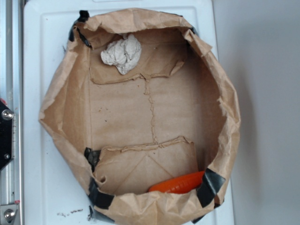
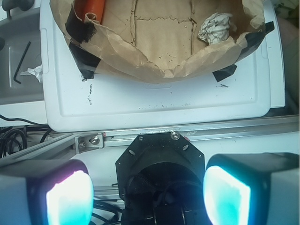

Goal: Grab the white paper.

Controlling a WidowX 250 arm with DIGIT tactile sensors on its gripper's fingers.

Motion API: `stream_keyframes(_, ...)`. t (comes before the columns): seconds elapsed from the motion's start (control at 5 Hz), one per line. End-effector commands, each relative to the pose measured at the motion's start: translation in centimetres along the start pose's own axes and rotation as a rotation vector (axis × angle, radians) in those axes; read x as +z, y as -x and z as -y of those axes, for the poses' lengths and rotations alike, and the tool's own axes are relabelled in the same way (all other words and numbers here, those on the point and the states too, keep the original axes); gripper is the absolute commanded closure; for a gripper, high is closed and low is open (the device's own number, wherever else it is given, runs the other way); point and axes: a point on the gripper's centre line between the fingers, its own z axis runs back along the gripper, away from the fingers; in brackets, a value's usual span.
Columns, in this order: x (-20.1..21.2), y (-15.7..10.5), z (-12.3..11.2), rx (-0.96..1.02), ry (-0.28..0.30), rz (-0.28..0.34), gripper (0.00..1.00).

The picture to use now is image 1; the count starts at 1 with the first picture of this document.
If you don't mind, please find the white paper ball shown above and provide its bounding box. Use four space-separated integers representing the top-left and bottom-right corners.
100 34 142 75

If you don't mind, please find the brown paper bag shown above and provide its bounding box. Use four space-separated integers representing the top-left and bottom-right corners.
39 8 240 225

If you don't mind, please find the orange plastic carrot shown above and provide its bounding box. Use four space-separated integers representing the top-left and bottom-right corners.
149 171 205 194

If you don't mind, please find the black tape bottom right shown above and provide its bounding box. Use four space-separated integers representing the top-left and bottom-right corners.
196 168 225 208

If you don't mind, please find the black tape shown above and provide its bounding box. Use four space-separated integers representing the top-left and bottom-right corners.
68 10 92 49
88 177 115 210
196 168 225 208

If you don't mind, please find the black tape bottom left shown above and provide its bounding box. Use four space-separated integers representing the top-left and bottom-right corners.
88 177 115 210

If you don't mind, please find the black tape top left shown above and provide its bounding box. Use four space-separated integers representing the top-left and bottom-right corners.
68 10 92 49

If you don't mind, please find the white plastic tray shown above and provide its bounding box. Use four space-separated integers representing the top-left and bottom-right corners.
22 0 223 225

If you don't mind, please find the black mounting bracket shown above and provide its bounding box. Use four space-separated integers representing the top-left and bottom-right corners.
0 99 14 171

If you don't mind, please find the aluminium frame rail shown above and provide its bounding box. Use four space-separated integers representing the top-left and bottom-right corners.
0 0 24 225

